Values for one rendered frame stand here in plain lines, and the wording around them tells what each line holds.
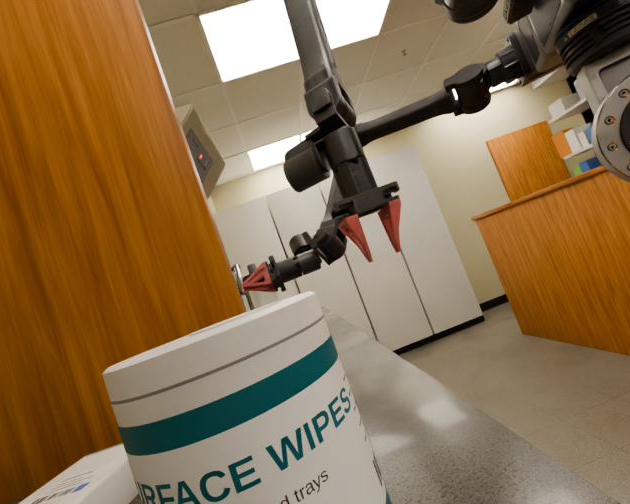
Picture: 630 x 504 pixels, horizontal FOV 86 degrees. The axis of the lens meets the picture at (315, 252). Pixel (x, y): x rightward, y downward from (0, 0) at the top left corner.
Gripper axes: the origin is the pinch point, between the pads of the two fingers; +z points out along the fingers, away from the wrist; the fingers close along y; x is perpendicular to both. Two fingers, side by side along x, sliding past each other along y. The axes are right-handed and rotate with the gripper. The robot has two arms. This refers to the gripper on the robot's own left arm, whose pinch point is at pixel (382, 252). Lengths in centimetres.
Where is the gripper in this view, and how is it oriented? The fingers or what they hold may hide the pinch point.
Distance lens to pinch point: 53.1
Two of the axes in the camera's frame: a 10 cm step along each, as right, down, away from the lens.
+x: 0.6, -1.0, -9.9
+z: 3.5, 9.3, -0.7
